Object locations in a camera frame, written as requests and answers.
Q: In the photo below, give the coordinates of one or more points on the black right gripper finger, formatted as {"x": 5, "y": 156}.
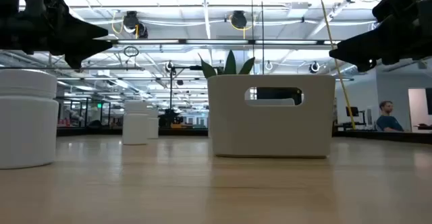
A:
{"x": 361, "y": 48}
{"x": 368, "y": 66}

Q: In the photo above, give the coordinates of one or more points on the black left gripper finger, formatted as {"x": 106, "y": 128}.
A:
{"x": 81, "y": 30}
{"x": 87, "y": 48}

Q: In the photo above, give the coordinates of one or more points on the white pill bottle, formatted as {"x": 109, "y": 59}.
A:
{"x": 135, "y": 126}
{"x": 27, "y": 122}

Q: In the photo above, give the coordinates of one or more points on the black computer monitor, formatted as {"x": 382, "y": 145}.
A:
{"x": 352, "y": 111}

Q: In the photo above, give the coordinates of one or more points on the person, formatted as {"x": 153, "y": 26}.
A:
{"x": 388, "y": 122}

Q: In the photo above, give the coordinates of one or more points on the long ceiling light fixture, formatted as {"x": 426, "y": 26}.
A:
{"x": 216, "y": 42}

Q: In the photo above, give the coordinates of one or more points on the green snake plant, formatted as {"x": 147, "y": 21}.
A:
{"x": 231, "y": 63}

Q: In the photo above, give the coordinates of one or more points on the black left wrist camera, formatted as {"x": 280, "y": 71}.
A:
{"x": 44, "y": 1}

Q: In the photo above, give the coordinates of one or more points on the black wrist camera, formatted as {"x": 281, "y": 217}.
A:
{"x": 44, "y": 1}
{"x": 398, "y": 4}

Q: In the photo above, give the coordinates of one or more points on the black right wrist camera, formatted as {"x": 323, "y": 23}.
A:
{"x": 398, "y": 4}

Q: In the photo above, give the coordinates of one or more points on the black table frame rail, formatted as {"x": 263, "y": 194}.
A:
{"x": 101, "y": 132}

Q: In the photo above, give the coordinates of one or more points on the black camera stand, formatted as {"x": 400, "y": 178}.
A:
{"x": 170, "y": 92}

